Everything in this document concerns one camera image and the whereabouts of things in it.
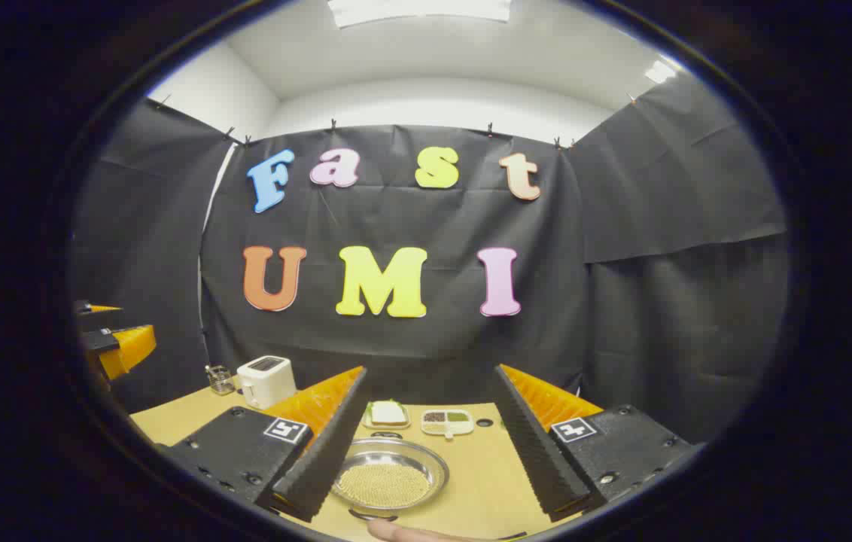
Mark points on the white divided bean tray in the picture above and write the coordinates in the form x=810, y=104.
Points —
x=447, y=421

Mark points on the sandwich with lettuce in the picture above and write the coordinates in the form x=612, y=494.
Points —
x=388, y=412

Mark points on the pile of soybeans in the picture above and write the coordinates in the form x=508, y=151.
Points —
x=384, y=485

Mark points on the stainless steel pot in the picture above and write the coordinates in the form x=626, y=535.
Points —
x=426, y=459

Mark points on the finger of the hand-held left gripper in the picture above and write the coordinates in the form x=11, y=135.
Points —
x=129, y=350
x=104, y=309

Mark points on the white rectangular plate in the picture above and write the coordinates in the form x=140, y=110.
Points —
x=387, y=425

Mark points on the black backdrop cloth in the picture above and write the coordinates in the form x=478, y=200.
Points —
x=411, y=346

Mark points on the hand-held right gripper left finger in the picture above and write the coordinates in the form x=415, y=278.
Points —
x=321, y=459

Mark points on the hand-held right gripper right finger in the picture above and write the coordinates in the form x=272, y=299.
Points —
x=535, y=452

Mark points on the white toaster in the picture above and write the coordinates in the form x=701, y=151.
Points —
x=266, y=380

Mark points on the small ceiling light panel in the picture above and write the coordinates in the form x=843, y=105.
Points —
x=660, y=71

